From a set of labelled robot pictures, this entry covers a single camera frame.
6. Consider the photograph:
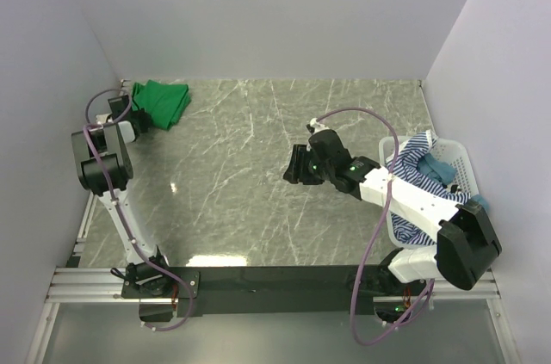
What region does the aluminium left side rail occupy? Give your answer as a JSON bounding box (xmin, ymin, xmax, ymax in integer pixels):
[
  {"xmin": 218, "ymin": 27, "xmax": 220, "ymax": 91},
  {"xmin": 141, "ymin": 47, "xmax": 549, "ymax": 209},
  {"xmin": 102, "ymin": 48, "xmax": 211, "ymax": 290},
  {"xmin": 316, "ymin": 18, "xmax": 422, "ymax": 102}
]
[{"xmin": 72, "ymin": 78, "xmax": 130, "ymax": 256}]

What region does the blue white striped tank top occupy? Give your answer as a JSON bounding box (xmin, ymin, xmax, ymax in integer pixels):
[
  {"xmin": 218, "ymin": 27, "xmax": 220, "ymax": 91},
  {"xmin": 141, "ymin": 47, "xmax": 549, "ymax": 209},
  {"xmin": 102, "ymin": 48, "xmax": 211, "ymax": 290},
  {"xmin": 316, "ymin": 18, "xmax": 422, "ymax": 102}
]
[{"xmin": 384, "ymin": 130, "xmax": 473, "ymax": 250}]

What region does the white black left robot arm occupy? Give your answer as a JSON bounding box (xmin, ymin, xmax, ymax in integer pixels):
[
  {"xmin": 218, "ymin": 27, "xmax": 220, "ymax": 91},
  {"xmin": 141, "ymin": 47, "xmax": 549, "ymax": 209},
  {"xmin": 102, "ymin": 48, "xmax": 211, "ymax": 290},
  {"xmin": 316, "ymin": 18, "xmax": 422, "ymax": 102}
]
[{"xmin": 71, "ymin": 90, "xmax": 173, "ymax": 297}]

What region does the aluminium rail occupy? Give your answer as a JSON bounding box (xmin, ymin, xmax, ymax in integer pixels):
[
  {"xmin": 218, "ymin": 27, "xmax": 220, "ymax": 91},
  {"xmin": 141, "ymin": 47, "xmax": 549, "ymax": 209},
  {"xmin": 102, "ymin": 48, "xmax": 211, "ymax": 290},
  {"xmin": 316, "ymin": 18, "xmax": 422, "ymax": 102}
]
[
  {"xmin": 46, "ymin": 264, "xmax": 503, "ymax": 305},
  {"xmin": 72, "ymin": 78, "xmax": 130, "ymax": 256}
]

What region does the teal blue tank top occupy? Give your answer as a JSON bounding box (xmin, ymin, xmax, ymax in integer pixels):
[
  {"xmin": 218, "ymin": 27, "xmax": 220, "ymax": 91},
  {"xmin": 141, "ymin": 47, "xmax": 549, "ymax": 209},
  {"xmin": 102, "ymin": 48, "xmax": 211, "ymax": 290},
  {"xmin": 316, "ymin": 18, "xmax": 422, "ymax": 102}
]
[{"xmin": 417, "ymin": 153, "xmax": 489, "ymax": 212}]

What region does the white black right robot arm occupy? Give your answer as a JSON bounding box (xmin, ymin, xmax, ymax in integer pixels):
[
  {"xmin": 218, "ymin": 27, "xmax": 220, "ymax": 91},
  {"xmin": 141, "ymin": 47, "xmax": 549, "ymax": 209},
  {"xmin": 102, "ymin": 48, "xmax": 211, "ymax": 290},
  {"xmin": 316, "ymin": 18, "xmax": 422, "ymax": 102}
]
[{"xmin": 283, "ymin": 129, "xmax": 502, "ymax": 294}]

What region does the aluminium front rail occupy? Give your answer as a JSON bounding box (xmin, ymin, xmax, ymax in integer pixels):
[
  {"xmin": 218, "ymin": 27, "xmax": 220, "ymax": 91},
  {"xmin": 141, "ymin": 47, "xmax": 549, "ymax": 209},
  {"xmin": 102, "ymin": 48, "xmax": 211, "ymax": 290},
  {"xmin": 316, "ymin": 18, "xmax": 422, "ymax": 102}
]
[{"xmin": 46, "ymin": 264, "xmax": 503, "ymax": 305}]

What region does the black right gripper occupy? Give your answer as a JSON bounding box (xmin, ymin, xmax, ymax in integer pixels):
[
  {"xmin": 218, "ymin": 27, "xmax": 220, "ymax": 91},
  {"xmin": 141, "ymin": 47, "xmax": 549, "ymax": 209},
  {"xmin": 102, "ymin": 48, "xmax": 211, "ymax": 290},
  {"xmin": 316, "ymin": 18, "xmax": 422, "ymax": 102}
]
[{"xmin": 282, "ymin": 144, "xmax": 334, "ymax": 185}]

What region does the white plastic laundry basket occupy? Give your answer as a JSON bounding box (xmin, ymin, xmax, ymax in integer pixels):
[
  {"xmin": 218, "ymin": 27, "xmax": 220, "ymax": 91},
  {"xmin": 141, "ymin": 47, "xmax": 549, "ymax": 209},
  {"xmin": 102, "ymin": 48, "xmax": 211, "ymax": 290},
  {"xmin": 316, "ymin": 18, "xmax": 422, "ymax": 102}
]
[{"xmin": 387, "ymin": 135, "xmax": 489, "ymax": 249}]

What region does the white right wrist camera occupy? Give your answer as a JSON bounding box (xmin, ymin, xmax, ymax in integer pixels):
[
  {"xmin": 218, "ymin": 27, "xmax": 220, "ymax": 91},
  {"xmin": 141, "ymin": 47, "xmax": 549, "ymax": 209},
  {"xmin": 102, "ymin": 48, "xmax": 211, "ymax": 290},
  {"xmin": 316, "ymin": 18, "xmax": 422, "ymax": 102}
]
[{"xmin": 306, "ymin": 118, "xmax": 329, "ymax": 135}]

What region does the green tank top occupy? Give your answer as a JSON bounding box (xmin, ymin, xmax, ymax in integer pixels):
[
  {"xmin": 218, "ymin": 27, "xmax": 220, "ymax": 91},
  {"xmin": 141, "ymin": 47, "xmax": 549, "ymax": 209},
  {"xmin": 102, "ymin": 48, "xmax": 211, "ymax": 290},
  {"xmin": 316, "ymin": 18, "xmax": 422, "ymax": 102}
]
[{"xmin": 132, "ymin": 80, "xmax": 191, "ymax": 131}]

